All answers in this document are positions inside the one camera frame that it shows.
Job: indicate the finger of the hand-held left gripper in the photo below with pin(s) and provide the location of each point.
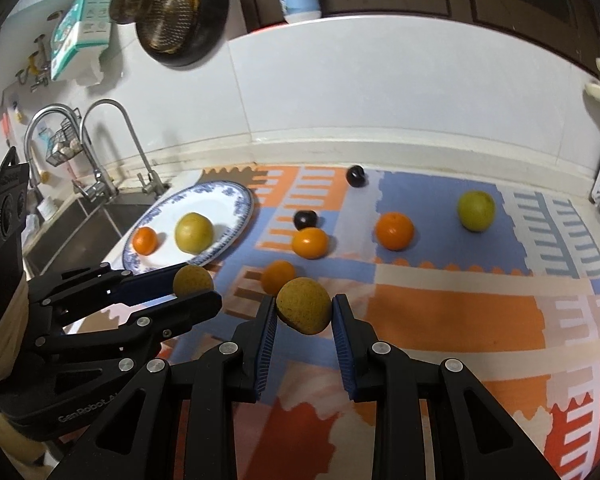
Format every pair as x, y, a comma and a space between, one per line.
190, 307
150, 282

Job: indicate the blue white porcelain plate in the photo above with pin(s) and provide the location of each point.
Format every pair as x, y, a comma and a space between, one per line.
220, 210

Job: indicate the chrome kitchen faucet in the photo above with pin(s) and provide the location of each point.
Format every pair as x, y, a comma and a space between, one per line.
45, 112

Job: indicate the orange mandarin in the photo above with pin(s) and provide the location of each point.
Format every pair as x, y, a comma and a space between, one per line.
145, 240
310, 243
275, 276
394, 230

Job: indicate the small tan round fruit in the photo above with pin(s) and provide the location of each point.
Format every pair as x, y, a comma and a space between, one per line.
302, 306
192, 280

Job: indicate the black frying pan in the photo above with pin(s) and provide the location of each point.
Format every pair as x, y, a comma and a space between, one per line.
212, 10

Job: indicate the green apple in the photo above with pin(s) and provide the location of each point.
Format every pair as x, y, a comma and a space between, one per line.
476, 210

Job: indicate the green white tissue pack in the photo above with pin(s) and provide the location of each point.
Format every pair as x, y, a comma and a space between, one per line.
80, 25

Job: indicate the dark purple plum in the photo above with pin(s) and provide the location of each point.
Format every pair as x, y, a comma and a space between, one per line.
306, 218
355, 176

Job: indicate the metal mesh colander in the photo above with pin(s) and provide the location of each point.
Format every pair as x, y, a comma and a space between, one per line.
172, 17

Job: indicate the stainless steel sink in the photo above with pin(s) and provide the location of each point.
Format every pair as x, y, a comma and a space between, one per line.
95, 220

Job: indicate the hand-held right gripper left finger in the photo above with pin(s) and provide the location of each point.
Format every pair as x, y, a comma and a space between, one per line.
266, 345

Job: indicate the yellow green pear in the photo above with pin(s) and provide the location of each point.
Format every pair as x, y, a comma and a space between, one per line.
194, 232

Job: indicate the slim gooseneck water tap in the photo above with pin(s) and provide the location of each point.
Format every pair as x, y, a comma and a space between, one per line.
130, 130

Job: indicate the metal wall hooks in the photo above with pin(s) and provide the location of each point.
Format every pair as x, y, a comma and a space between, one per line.
32, 65

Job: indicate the small white container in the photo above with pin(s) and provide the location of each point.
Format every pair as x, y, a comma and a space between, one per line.
46, 207

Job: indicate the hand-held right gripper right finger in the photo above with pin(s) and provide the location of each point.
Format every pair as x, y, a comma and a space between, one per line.
342, 345

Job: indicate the orange blue patterned mat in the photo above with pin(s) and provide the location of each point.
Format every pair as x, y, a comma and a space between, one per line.
455, 310

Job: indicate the bronze metal ladle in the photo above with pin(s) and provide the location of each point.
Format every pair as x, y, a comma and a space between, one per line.
130, 5

